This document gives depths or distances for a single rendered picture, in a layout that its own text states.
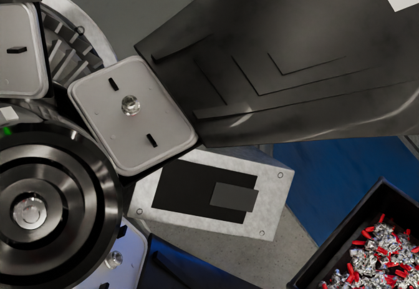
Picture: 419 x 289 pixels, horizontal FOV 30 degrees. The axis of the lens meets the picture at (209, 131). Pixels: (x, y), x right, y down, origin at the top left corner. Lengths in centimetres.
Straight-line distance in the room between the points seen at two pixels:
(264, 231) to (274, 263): 103
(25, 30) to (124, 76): 10
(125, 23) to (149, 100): 112
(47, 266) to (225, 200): 24
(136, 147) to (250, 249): 125
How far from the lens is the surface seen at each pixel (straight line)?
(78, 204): 50
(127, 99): 55
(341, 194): 136
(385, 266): 89
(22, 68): 52
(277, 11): 61
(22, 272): 52
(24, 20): 51
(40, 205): 50
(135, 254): 62
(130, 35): 172
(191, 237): 179
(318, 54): 60
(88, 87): 57
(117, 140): 55
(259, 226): 73
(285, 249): 178
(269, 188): 73
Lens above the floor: 166
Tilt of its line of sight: 60 degrees down
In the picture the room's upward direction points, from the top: 5 degrees counter-clockwise
